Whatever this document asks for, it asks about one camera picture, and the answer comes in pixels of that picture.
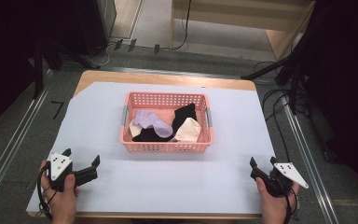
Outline dark curtain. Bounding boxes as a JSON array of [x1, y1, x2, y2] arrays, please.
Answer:
[[0, 0, 78, 139], [304, 0, 358, 213]]

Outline white table mat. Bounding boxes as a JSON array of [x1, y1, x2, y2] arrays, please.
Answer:
[[25, 80, 277, 216]]

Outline black sock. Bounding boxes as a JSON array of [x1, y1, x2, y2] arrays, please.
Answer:
[[171, 103, 198, 135], [131, 127, 177, 143]]

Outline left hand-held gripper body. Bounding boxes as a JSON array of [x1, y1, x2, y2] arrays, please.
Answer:
[[48, 152, 99, 192]]

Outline person's left hand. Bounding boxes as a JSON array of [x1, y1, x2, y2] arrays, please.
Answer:
[[39, 160, 80, 218]]

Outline wooden table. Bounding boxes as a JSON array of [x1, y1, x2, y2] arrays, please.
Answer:
[[27, 69, 263, 220]]

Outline cream sock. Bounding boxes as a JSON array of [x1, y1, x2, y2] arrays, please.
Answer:
[[129, 119, 145, 139], [173, 117, 202, 143]]

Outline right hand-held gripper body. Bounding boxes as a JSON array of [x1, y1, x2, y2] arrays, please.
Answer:
[[250, 161, 310, 199]]

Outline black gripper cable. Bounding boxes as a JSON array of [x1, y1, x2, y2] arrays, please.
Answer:
[[278, 178, 298, 224], [35, 163, 54, 219]]

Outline black hanging cable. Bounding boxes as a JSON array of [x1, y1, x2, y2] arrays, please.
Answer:
[[171, 0, 193, 51]]

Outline pink plastic basket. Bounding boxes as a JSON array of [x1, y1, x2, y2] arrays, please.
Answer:
[[118, 91, 215, 154]]

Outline purple sock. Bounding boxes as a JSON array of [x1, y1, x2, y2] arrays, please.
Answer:
[[131, 109, 174, 139]]

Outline dark cabinet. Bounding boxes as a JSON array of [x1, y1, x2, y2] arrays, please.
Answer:
[[74, 0, 118, 58]]

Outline metal floor rail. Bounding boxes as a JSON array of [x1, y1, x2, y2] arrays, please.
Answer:
[[280, 92, 340, 224], [59, 63, 264, 81], [0, 68, 56, 217]]

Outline black metal stand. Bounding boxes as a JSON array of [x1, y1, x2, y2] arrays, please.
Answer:
[[240, 0, 316, 116], [32, 29, 102, 100]]

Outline light wooden shelf unit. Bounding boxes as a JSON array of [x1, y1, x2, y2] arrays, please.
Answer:
[[169, 0, 317, 63]]

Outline black floor cables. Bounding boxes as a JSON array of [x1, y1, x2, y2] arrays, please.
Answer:
[[253, 60, 309, 163]]

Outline white floor cable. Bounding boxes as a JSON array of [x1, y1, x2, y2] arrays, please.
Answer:
[[84, 41, 117, 68]]

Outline person's right hand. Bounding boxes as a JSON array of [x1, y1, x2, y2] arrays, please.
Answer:
[[255, 176, 300, 220]]

